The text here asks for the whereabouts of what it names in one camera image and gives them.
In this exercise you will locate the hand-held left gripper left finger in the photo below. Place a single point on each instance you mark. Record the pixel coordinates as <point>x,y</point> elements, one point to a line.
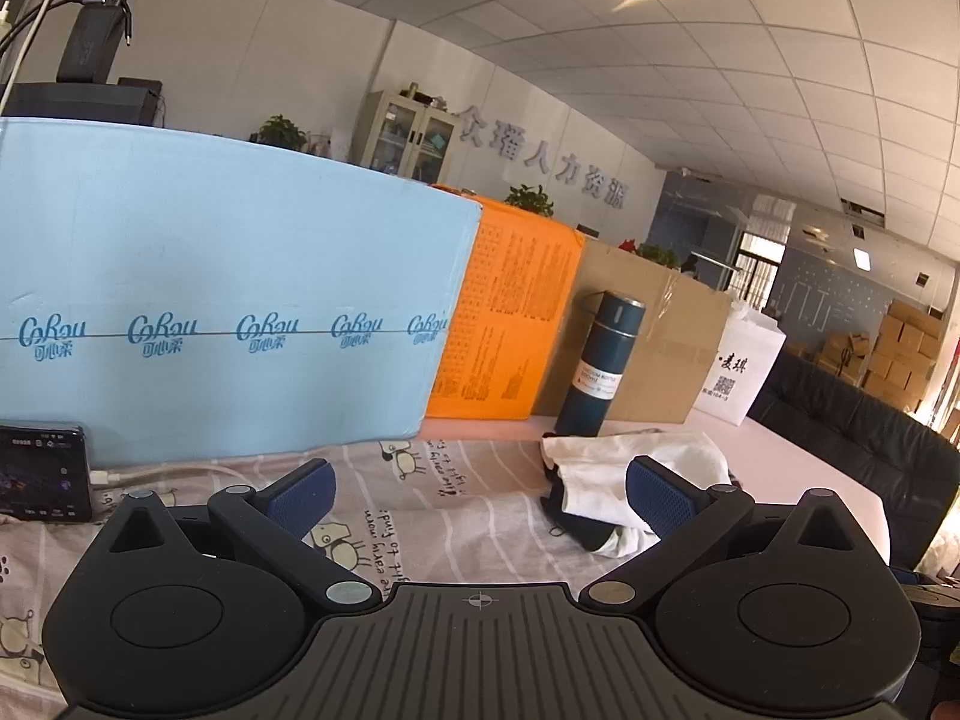
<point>304,495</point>

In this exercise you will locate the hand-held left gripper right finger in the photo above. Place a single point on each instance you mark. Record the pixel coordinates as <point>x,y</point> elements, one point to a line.
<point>660,495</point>

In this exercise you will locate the white garment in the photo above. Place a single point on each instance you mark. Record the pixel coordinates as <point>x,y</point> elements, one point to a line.
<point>600,472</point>

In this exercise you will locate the black garment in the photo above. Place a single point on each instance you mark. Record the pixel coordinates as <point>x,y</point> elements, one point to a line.
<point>577,529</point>

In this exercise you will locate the brown cardboard box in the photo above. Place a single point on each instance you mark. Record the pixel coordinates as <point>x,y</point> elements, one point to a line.
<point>675,360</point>

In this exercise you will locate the white paper bag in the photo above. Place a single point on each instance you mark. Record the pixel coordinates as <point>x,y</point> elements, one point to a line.
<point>739,375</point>

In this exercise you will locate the teal insulated bottle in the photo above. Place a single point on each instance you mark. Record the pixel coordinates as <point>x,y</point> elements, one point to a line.
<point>600,360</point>

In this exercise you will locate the black leather sofa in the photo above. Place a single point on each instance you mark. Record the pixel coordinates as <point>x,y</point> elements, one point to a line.
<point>847,427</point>

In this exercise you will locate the green potted plant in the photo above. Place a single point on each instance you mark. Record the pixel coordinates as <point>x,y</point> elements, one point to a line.
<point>532,201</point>
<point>660,253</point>
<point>281,131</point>

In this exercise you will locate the barred window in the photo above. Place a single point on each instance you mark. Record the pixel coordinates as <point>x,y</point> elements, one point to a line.
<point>757,270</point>

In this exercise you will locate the orange cardboard box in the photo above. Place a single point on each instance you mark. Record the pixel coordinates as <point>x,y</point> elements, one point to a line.
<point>510,300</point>

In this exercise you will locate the black smartphone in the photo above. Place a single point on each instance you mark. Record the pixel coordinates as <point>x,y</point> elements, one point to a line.
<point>41,472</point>

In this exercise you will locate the light blue cardboard box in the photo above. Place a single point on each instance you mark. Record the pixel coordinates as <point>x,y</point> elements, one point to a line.
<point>225,240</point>

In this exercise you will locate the stack of cardboard boxes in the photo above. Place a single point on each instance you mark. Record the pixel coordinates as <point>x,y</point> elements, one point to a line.
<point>900,345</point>

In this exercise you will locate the rectangular ceiling light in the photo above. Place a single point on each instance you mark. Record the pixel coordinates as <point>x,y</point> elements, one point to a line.
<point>861,258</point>

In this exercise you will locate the grey metal cabinet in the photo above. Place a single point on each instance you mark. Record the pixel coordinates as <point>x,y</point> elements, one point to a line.
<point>397,135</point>

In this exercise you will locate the black flat device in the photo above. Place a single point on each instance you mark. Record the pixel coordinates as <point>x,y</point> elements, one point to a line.
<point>75,101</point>

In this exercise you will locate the black upright device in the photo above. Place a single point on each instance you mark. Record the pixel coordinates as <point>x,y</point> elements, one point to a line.
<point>86,45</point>

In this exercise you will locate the grey wall lettering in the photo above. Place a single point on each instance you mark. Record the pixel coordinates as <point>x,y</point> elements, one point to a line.
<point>474,120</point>

